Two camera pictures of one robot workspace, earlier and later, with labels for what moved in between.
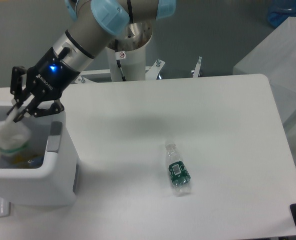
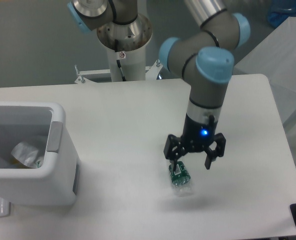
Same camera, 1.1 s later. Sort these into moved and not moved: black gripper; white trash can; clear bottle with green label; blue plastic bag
Moved: black gripper
Not moved: white trash can; blue plastic bag; clear bottle with green label
